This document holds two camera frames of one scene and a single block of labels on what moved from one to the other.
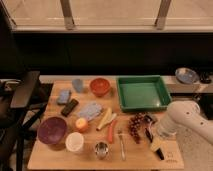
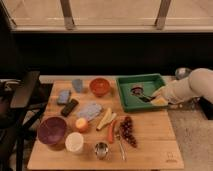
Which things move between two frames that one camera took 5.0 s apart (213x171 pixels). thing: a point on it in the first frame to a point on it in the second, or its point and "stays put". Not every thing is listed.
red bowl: [100, 87] stays put
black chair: [21, 100] stays put
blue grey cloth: [90, 111] stays put
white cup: [74, 141] stays put
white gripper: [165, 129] to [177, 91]
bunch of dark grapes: [135, 124] to [127, 132]
